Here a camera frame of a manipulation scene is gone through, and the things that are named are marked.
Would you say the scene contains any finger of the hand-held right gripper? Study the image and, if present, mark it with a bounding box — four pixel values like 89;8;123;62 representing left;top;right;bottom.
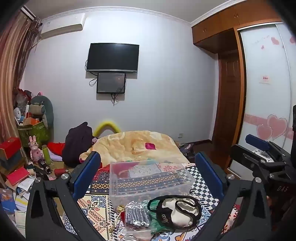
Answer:
245;134;291;161
231;144;285;177

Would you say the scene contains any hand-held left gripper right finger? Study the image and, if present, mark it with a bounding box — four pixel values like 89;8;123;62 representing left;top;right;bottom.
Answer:
192;151;272;241

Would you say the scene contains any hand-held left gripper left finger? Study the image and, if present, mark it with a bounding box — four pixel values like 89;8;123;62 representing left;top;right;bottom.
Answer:
25;151;107;241

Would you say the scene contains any cream and black plush bag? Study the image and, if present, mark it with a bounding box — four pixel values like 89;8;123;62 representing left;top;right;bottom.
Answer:
156;195;203;230

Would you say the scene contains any clear plastic storage box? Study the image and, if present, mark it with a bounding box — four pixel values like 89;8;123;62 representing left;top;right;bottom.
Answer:
109;160;194;209

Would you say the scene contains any silver sequin pouch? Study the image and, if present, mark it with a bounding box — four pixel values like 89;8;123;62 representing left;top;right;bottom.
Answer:
125;201;152;232

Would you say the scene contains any green knitted cloth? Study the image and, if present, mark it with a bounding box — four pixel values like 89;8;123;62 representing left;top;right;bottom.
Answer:
147;198;176;234

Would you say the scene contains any red can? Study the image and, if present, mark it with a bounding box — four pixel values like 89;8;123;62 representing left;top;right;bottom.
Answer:
54;168;70;178

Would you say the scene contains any dark purple backpack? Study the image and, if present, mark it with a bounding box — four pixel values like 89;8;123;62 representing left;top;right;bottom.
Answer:
62;122;93;168

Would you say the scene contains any white heart-print wardrobe door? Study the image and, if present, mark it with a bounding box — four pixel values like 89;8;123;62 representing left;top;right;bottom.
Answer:
228;22;296;175

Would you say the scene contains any red cloth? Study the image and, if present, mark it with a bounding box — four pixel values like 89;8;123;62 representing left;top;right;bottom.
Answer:
47;142;66;157

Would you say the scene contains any patterned bedsheet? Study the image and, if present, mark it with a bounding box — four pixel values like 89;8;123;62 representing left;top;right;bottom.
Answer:
62;162;246;241

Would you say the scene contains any black flashlight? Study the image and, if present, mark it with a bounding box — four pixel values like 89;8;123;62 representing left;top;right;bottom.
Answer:
38;159;53;175

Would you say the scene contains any green bottle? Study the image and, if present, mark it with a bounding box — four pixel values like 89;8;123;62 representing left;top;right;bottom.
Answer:
41;145;55;166

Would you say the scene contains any wooden door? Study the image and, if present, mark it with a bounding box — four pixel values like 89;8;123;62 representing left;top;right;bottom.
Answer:
211;52;246;172

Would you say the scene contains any yellow floral blanket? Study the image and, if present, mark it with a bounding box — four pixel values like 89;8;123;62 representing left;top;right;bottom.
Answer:
79;131;190;168

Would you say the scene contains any yellow foam tube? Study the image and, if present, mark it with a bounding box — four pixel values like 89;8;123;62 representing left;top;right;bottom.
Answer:
93;120;122;137

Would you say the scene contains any pink rabbit figure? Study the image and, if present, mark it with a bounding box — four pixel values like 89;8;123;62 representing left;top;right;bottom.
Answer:
29;135;42;162

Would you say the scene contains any green cardboard box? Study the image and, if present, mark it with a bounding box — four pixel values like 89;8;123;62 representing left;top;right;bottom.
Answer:
18;121;50;148

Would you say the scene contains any pile of papers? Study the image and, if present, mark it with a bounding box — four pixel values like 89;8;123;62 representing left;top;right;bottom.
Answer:
13;176;45;232

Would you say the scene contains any red book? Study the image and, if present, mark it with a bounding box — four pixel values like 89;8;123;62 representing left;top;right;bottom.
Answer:
6;167;30;186

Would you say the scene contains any grey plush toy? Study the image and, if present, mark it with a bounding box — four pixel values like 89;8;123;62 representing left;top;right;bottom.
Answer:
29;95;54;129

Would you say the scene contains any dark box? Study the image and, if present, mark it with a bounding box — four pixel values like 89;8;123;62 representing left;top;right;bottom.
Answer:
0;151;25;170

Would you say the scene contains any red box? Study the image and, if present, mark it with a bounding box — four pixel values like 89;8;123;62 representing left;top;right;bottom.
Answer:
0;137;22;160

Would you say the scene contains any blue book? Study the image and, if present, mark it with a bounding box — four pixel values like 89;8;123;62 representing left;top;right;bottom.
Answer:
0;188;17;214

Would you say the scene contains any wooden overhead cabinet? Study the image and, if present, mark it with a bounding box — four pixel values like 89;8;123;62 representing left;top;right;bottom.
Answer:
191;0;287;54

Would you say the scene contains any striped brown curtain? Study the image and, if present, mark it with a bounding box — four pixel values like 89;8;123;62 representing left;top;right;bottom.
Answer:
0;9;42;149

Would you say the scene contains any white air conditioner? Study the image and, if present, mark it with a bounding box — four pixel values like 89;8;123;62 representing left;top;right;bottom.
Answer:
38;12;87;40

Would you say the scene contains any black television cable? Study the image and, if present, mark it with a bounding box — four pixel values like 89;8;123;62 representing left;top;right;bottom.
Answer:
89;71;98;87

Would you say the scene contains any small wall monitor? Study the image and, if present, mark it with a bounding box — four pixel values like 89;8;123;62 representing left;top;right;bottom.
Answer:
96;72;127;94

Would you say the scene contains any large wall television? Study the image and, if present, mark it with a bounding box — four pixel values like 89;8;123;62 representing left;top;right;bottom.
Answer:
86;43;140;73

